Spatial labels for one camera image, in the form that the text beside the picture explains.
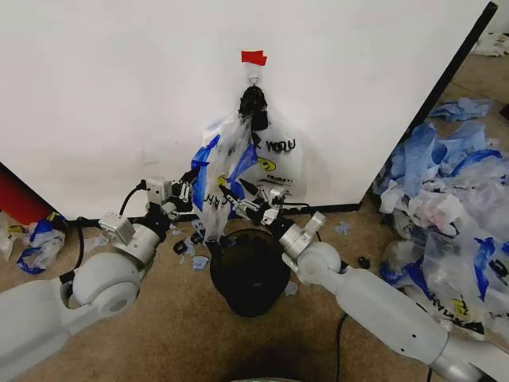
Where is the black round trash bin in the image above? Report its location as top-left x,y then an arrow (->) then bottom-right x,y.
208,226 -> 293,318

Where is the large pile of plastic bags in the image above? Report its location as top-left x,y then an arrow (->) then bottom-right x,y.
372,120 -> 509,341

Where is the clear plastic bag blue print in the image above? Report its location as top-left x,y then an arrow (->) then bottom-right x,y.
190,110 -> 260,244

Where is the white plastic bags heap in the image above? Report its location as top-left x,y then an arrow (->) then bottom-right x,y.
473,30 -> 509,59

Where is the crumpled blue white plastic bag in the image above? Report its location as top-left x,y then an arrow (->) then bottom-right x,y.
0,212 -> 68,276

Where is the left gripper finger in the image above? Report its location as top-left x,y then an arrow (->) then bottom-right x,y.
176,183 -> 197,212
173,166 -> 201,193

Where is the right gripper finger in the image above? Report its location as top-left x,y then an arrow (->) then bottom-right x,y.
219,185 -> 261,219
237,177 -> 276,201

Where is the red tape strip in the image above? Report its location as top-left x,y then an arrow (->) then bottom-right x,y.
240,49 -> 269,67

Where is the black left forearm cable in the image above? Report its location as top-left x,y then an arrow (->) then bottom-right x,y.
58,215 -> 100,284

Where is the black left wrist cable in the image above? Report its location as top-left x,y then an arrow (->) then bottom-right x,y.
118,179 -> 150,219

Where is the red board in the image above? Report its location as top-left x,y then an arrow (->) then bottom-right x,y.
0,161 -> 59,224

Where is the metal wall hook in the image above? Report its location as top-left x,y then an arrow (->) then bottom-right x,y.
246,64 -> 262,91

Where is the white thank you plastic bag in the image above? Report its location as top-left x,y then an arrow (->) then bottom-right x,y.
238,106 -> 308,209

